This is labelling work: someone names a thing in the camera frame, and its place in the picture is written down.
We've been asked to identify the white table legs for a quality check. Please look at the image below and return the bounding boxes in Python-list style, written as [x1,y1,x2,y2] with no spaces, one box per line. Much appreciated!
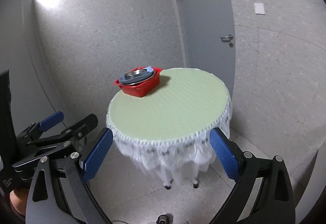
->
[157,162,199,190]

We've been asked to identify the red plastic basket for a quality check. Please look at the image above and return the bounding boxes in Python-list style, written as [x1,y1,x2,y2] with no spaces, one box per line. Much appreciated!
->
[114,68,162,97]

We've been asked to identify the large steel bowl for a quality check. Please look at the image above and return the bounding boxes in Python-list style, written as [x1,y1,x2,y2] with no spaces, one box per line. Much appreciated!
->
[118,66,156,85]

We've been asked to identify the person's left hand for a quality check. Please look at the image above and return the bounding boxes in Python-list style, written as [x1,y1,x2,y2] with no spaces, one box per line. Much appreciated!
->
[9,188,29,216]

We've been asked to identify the metal door handle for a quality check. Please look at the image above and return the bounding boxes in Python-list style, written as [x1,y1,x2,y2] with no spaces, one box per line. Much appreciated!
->
[220,34,234,48]

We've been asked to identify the grey door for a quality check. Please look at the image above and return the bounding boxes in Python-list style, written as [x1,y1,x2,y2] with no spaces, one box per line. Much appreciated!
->
[175,0,235,92]

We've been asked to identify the white wall switch plate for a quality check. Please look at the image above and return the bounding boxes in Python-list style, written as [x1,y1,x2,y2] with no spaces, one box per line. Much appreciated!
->
[254,3,266,15]

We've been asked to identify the white fringed tablecloth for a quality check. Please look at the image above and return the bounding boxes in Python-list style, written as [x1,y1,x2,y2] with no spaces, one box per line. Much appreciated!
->
[105,68,234,186]

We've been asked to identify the green round table mat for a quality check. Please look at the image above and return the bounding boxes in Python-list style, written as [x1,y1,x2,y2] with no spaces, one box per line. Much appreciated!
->
[106,68,231,143]

